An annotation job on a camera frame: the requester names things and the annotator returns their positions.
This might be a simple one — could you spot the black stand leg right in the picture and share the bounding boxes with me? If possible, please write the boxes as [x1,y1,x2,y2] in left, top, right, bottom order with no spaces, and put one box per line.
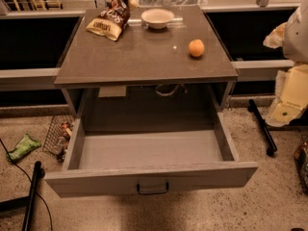
[247,99,277,157]

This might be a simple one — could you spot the brown chip bag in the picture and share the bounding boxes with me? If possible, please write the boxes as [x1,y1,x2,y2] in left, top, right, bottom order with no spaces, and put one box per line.
[86,0,139,41]

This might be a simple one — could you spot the wire basket right edge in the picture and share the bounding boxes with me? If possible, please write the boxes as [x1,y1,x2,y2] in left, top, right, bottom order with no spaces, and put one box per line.
[294,135,308,194]

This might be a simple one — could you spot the black stand leg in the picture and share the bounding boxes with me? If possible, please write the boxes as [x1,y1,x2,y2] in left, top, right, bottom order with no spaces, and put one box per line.
[247,99,277,157]
[0,161,44,231]

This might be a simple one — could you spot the black drawer handle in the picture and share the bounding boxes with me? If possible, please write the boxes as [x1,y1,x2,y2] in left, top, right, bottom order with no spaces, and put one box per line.
[136,182,169,195]

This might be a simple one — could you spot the black stand leg left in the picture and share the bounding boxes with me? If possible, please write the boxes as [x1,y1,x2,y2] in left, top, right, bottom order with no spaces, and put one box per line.
[0,161,44,231]

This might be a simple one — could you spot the orange fruit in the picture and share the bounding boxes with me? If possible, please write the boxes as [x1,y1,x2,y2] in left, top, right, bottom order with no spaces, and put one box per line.
[189,39,205,58]

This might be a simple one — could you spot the black floor cable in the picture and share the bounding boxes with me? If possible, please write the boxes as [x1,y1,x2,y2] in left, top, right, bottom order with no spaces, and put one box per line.
[0,138,54,231]

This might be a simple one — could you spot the white ceramic bowl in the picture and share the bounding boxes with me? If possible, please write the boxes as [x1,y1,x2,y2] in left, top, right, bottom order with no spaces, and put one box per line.
[141,9,174,30]

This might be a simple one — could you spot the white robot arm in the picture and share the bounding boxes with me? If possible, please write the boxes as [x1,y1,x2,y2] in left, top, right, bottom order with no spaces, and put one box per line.
[263,0,308,127]

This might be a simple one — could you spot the green snack bag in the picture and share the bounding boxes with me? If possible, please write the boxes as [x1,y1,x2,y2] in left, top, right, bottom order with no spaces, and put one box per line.
[6,134,41,162]

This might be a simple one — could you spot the white cable under top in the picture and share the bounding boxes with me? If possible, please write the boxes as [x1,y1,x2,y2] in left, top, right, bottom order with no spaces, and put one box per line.
[155,84,189,97]

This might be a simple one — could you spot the wire basket with items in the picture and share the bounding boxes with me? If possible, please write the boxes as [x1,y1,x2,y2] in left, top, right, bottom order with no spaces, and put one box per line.
[42,115,74,163]

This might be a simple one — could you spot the grey cabinet with brown top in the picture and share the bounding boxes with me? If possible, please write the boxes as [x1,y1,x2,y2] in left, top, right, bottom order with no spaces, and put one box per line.
[53,5,240,120]

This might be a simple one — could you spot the open grey top drawer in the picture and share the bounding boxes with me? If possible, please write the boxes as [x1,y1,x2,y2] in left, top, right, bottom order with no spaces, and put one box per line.
[43,84,259,199]

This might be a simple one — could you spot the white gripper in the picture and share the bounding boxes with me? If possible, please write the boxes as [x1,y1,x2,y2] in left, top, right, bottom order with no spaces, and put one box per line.
[263,22,308,127]

